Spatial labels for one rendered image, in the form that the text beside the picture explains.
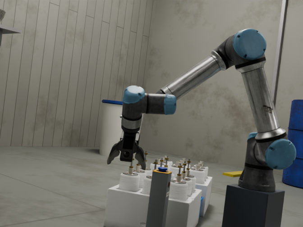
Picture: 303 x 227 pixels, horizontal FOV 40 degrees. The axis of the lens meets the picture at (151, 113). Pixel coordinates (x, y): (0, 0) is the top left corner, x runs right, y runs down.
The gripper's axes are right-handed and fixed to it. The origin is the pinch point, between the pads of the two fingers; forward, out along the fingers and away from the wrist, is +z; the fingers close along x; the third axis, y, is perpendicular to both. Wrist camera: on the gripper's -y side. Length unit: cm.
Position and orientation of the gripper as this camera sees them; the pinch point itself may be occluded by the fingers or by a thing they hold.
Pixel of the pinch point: (126, 168)
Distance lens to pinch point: 166.0
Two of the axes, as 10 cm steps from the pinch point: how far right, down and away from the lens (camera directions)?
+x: -9.9, -1.5, 0.4
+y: 1.1, -5.3, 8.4
